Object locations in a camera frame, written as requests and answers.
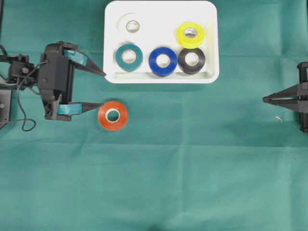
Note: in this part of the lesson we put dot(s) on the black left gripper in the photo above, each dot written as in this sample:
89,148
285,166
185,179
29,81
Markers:
23,74

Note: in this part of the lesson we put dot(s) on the green table cloth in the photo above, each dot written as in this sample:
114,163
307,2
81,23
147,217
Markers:
205,157

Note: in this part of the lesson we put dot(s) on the green tape roll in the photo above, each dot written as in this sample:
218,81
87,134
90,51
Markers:
129,57

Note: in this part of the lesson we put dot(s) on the blue tape roll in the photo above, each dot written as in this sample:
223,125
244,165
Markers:
163,61

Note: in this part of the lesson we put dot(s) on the white tape roll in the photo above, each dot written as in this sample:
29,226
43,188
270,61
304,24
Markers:
130,26

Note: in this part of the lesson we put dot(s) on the yellow tape roll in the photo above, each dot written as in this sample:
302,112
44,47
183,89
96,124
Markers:
190,35

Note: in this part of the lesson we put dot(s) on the white plastic case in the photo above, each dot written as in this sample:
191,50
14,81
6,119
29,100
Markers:
160,20

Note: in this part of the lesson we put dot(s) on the red tape roll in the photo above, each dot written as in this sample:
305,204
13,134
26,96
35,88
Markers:
113,116

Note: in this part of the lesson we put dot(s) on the black tape roll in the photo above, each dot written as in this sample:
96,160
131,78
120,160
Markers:
191,61

